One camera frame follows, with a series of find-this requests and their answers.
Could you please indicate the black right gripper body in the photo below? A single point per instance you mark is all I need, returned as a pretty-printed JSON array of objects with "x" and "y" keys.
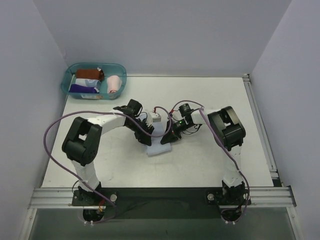
[{"x": 173, "y": 132}]

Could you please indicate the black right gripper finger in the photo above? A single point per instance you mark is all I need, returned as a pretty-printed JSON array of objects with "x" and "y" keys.
[
  {"x": 169, "y": 135},
  {"x": 177, "y": 136}
]

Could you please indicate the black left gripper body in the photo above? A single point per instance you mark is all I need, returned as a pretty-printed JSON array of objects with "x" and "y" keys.
[{"x": 144, "y": 129}]

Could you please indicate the light blue towel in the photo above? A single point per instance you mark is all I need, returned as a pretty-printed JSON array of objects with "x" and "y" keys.
[{"x": 156, "y": 147}]

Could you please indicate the pink striped towel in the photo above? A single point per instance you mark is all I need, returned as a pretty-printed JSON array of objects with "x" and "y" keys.
[{"x": 114, "y": 84}]

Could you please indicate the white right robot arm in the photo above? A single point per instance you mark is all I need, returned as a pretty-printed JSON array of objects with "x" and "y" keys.
[{"x": 229, "y": 134}]

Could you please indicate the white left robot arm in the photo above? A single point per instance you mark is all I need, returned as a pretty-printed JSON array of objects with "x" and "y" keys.
[{"x": 82, "y": 141}]

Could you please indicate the white blue rolled towel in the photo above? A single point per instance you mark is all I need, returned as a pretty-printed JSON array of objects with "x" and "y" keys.
[{"x": 86, "y": 82}]

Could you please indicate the brown rolled towel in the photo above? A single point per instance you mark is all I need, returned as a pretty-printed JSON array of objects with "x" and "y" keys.
[{"x": 92, "y": 74}]

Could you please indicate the teal plastic bin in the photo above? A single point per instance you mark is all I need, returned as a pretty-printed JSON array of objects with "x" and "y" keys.
[{"x": 109, "y": 69}]

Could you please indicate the purple rolled towel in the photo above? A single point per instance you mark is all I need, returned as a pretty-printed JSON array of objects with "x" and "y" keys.
[{"x": 75, "y": 88}]

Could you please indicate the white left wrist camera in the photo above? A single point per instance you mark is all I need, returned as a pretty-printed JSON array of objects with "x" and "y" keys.
[{"x": 153, "y": 117}]

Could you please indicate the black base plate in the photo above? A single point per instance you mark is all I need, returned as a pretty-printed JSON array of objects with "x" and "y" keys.
[{"x": 162, "y": 204}]

